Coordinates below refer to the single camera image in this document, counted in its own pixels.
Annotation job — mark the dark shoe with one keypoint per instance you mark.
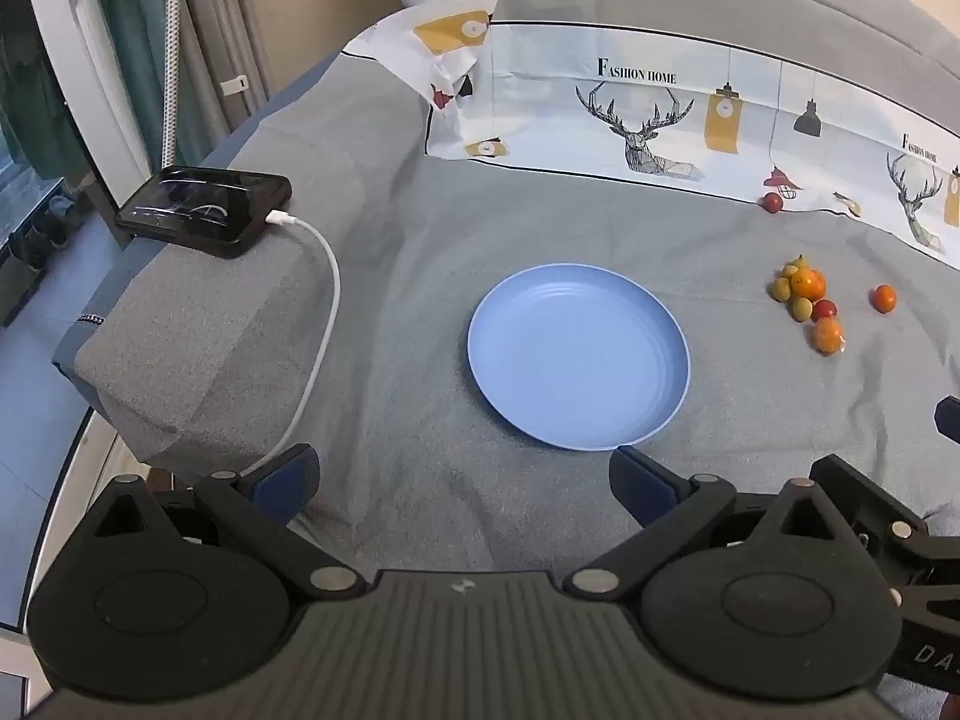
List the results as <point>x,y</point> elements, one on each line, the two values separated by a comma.
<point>30,244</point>
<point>60,216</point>

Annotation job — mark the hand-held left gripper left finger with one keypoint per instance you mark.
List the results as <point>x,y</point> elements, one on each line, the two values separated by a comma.
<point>289,476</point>

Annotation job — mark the white door frame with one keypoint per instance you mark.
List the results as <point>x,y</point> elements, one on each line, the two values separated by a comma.
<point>82,52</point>

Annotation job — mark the small yellow longan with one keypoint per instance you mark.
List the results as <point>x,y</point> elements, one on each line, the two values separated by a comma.
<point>796,267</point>

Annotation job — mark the grey bed sheet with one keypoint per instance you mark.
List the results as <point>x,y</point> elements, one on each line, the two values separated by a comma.
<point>412,277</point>

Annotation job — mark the white deer print bedsheet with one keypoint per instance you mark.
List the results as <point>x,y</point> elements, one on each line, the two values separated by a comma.
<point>562,127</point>

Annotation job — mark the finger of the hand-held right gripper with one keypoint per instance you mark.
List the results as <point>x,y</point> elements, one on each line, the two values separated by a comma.
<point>949,420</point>
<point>874,510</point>

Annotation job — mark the teal curtain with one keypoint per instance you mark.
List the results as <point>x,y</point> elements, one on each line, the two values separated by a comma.
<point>142,52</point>

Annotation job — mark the grey curtain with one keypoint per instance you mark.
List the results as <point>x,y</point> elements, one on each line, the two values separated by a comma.
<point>225,15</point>

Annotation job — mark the blue plate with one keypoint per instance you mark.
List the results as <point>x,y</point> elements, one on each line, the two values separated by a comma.
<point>577,360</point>

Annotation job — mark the red cherry tomato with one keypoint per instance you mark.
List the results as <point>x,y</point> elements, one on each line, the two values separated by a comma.
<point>825,309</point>
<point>772,202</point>

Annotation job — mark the small orange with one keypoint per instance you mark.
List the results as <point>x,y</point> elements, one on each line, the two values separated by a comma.
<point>810,285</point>
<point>827,336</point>
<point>883,298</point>

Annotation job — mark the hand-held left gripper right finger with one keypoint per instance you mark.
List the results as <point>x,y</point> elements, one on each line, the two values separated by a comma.
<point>643,481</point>

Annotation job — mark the black smartphone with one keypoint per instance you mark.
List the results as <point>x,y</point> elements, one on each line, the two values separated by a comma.
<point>202,210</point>

